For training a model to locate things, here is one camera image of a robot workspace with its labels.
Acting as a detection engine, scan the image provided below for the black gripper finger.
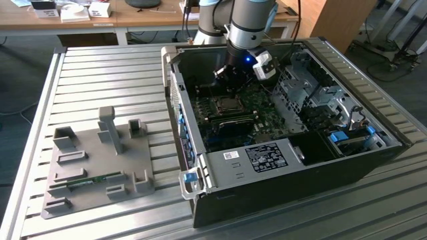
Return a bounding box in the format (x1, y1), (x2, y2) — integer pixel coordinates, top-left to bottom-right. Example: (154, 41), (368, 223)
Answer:
(212, 67), (237, 100)
(232, 74), (255, 99)

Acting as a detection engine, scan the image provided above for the metal socket cover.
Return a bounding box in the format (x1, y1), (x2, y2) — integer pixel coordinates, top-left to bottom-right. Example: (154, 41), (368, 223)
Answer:
(215, 96), (244, 113)

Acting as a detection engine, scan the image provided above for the CPU socket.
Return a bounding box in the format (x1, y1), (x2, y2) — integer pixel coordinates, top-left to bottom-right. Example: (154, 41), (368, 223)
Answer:
(211, 94), (247, 114)

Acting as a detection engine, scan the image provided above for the green motherboard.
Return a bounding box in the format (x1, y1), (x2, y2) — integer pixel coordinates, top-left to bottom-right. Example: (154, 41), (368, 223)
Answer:
(189, 83), (309, 153)

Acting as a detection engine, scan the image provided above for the silver drive cage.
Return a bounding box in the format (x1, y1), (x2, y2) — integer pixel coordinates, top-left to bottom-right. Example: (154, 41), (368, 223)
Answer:
(271, 44), (355, 135)

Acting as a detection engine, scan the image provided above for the black graphics card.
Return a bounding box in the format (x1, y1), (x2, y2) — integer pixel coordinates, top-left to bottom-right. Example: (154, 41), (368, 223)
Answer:
(215, 119), (257, 141)

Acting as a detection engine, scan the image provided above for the silver power supply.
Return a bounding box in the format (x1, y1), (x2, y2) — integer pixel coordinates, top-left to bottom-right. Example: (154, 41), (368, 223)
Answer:
(199, 138), (307, 195)

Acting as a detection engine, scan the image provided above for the wooden desk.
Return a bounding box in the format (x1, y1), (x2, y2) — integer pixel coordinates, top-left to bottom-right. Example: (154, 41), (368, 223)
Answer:
(0, 0), (303, 47)

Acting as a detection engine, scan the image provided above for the dark round object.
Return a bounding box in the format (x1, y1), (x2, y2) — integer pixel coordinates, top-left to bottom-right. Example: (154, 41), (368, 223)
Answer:
(124, 0), (161, 8)

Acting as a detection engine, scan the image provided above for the blue disk carrier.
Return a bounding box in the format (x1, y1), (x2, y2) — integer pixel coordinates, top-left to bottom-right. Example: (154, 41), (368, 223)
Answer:
(328, 131), (351, 145)

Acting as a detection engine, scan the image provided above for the wooden cabinet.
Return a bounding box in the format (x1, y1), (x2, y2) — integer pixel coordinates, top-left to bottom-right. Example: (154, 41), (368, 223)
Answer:
(292, 0), (380, 55)

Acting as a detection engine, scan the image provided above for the white labelled box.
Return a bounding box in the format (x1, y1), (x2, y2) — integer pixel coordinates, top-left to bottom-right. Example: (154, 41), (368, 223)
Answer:
(88, 1), (113, 19)

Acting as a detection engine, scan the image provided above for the black PC case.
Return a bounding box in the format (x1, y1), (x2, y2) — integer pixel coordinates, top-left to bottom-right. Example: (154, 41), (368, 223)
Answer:
(160, 36), (417, 229)

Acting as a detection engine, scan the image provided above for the grey parts rack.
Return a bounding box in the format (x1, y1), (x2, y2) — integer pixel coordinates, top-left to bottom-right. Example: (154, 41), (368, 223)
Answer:
(38, 105), (157, 220)

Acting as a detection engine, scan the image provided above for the black wheeled stand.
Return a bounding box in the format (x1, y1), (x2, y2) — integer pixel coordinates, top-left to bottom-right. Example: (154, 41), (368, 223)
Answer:
(388, 37), (421, 70)

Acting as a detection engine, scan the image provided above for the green RAM stick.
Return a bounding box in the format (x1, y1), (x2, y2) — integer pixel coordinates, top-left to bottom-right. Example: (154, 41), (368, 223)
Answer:
(65, 171), (121, 189)

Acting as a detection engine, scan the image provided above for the white box black top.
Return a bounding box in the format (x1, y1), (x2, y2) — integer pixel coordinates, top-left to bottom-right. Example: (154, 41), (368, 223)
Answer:
(30, 0), (61, 19)

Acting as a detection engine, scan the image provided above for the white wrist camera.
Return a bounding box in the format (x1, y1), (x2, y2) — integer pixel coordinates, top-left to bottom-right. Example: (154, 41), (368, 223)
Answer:
(251, 48), (277, 81)

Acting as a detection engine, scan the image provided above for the black hanging cable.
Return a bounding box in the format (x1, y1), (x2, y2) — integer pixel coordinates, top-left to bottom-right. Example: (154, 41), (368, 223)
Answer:
(181, 0), (195, 43)

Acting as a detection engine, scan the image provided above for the black camera cable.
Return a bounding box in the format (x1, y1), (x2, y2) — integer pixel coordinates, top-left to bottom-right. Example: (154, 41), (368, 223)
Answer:
(275, 0), (301, 66)

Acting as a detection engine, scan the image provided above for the black power wire bundle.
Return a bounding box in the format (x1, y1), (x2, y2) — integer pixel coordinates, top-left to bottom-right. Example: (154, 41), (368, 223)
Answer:
(344, 105), (369, 131)

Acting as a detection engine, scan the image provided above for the white floor cable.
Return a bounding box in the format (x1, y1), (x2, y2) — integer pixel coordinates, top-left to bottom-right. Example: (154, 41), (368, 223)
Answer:
(0, 101), (38, 126)

